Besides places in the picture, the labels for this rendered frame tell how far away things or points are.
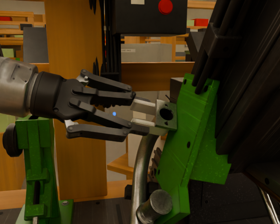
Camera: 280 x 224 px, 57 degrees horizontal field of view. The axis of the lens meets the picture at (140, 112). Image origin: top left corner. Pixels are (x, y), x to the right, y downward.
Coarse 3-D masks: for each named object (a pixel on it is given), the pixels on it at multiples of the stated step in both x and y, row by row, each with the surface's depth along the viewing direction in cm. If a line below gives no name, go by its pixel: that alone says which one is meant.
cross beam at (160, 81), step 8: (40, 64) 75; (48, 64) 76; (128, 64) 80; (136, 64) 80; (144, 64) 81; (152, 64) 81; (160, 64) 82; (168, 64) 82; (176, 64) 83; (184, 64) 83; (192, 64) 84; (128, 72) 80; (136, 72) 81; (144, 72) 81; (152, 72) 82; (160, 72) 82; (168, 72) 83; (176, 72) 83; (184, 72) 84; (128, 80) 81; (136, 80) 82; (144, 80) 82; (152, 80) 82; (160, 80) 83; (168, 80) 83; (136, 88) 82; (144, 88) 83; (152, 88) 83; (160, 88) 84; (168, 88) 84
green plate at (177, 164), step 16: (208, 80) 38; (192, 96) 42; (208, 96) 37; (192, 112) 41; (208, 112) 38; (192, 128) 40; (208, 128) 40; (176, 144) 44; (192, 144) 38; (208, 144) 40; (160, 160) 50; (176, 160) 43; (192, 160) 39; (208, 160) 41; (224, 160) 41; (160, 176) 48; (176, 176) 41; (192, 176) 41; (208, 176) 41; (224, 176) 42
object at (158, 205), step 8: (152, 192) 40; (160, 192) 41; (152, 200) 39; (160, 200) 40; (168, 200) 40; (144, 208) 42; (152, 208) 39; (160, 208) 39; (168, 208) 39; (136, 216) 44; (144, 216) 42; (152, 216) 41
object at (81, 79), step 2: (78, 76) 47; (80, 76) 47; (82, 76) 47; (86, 76) 46; (76, 78) 46; (78, 78) 46; (80, 78) 47; (82, 78) 47; (84, 78) 46; (86, 78) 46; (80, 80) 46; (82, 80) 46; (84, 80) 47; (86, 80) 47; (88, 80) 47; (80, 82) 46; (82, 82) 47; (84, 82) 47; (86, 82) 47; (88, 82) 47; (84, 84) 47; (86, 84) 47
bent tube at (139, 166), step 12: (156, 108) 46; (168, 108) 47; (156, 120) 45; (168, 120) 45; (144, 144) 53; (144, 156) 53; (144, 168) 53; (132, 180) 53; (144, 180) 52; (132, 192) 51; (144, 192) 51; (132, 204) 49; (132, 216) 48
